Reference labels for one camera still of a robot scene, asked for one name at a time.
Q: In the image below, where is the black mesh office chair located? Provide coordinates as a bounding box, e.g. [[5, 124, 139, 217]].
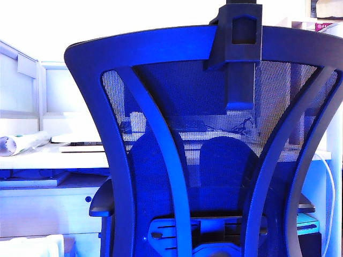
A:
[[63, 0, 343, 257]]

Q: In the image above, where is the small dark desk ornament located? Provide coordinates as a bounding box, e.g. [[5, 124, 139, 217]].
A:
[[231, 117, 254, 134]]

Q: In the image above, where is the flat white laptop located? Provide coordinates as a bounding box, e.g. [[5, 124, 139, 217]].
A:
[[59, 142, 107, 154]]

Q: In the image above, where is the frosted rear partition panel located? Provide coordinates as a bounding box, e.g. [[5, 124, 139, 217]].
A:
[[40, 61, 93, 130]]

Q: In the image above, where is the white drawer cabinet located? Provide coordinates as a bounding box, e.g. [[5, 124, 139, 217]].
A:
[[0, 186, 108, 257]]

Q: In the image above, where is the sliding keyboard tray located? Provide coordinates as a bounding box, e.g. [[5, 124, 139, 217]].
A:
[[0, 170, 108, 190]]

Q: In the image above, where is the frosted side partition panel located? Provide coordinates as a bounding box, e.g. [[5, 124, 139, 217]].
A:
[[0, 39, 43, 130]]

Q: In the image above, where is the light wooden desk shelf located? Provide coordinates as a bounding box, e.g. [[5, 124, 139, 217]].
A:
[[278, 16, 318, 31]]

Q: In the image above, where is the light blue cardboard box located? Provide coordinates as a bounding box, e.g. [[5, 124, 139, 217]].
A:
[[295, 212, 320, 237]]

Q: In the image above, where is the black computer tower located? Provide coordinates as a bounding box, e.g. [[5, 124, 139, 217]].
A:
[[294, 232, 322, 257]]

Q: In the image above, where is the magenta box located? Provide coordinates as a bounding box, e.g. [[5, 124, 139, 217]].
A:
[[314, 22, 336, 33]]

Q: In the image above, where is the white plastic container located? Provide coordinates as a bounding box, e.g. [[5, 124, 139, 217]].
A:
[[0, 233, 65, 257]]

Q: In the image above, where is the brown cardboard box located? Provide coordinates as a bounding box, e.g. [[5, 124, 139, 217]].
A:
[[310, 0, 343, 20]]

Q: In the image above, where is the white partition hanging bracket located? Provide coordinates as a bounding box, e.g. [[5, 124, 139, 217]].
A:
[[17, 54, 39, 80]]

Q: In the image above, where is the white rounded partition post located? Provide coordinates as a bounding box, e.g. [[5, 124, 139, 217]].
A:
[[320, 22, 343, 257]]

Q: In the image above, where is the white cable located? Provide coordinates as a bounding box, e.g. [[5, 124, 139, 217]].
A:
[[315, 152, 337, 257]]

